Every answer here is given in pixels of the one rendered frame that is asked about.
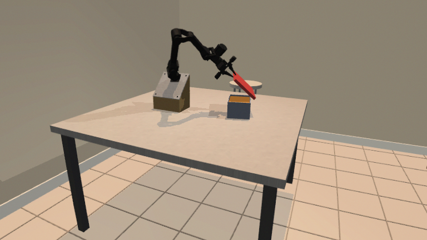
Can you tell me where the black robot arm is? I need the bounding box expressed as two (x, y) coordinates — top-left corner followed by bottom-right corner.
(166, 28), (228, 82)

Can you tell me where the red lid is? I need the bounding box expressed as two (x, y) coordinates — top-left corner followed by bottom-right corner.
(233, 72), (256, 100)

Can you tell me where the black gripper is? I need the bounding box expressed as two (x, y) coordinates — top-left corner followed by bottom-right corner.
(215, 56), (236, 79)

